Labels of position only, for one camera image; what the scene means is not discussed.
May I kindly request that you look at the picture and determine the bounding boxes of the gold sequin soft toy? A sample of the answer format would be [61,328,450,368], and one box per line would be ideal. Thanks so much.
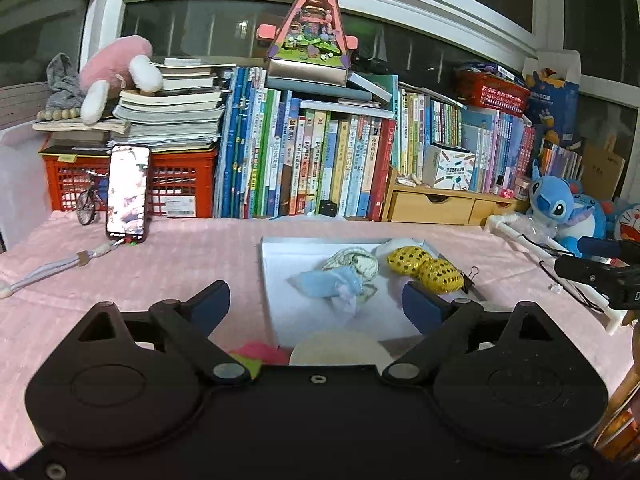
[386,246,464,295]

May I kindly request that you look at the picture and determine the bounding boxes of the green scrunchie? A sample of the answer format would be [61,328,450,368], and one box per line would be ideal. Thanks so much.
[231,352,262,379]

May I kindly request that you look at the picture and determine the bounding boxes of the pink scrunchie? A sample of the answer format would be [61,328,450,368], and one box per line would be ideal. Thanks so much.
[231,341,290,365]

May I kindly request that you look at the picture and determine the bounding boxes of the grey-green patterned scrunchie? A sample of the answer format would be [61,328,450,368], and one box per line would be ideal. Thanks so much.
[321,246,380,304]

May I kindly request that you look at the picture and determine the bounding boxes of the paper cup with fish drawing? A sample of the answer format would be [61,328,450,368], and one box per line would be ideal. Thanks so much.
[290,330,393,370]

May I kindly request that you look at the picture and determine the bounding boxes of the light blue cloth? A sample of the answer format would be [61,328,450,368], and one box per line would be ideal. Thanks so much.
[288,268,362,313]

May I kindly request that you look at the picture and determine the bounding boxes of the black binder clip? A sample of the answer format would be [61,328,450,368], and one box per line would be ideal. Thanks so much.
[463,266,487,302]

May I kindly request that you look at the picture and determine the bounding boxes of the blue Stitch plush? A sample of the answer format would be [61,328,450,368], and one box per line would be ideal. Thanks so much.
[527,162,606,258]

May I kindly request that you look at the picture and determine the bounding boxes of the white shallow tray box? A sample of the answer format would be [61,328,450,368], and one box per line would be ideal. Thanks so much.
[260,237,442,348]

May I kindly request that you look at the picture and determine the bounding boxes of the wooden drawer organizer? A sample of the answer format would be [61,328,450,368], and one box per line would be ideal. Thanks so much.
[381,168,518,226]

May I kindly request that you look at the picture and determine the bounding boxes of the red plastic crate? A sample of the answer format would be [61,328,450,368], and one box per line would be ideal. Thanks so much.
[39,148,217,218]

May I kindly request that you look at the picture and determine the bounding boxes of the pink tablecloth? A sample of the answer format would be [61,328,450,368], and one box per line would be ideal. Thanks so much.
[1,218,632,467]

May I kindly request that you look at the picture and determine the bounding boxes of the white patterned card box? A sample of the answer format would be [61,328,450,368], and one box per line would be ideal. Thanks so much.
[422,144,475,191]

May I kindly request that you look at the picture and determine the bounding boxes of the right row of books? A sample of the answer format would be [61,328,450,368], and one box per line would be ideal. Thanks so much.
[459,107,584,194]

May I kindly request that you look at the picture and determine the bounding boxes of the miniature bicycle model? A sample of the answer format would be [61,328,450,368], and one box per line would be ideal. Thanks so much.
[76,169,107,226]

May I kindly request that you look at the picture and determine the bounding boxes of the blue cardboard box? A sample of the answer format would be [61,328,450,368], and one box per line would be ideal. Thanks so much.
[522,50,582,146]

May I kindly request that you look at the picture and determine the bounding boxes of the smartphone with lit screen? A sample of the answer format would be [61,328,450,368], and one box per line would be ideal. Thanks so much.
[105,144,151,243]

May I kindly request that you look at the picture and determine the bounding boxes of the row of upright books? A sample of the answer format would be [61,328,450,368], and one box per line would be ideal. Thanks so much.
[213,66,465,220]

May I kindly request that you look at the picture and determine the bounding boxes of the stack of horizontal books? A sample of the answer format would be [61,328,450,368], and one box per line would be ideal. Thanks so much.
[32,58,238,154]

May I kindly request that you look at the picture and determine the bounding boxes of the red basket on books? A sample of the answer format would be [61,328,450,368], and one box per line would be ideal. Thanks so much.
[456,70,529,116]

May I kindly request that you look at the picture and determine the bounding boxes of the grey cloth toy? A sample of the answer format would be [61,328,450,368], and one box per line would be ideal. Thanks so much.
[46,52,85,112]

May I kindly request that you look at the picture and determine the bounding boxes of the pink bunny plush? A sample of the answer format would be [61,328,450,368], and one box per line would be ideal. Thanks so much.
[78,35,163,126]

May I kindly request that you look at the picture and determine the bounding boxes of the triangular pink miniature house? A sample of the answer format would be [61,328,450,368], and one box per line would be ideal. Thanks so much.
[256,0,358,88]

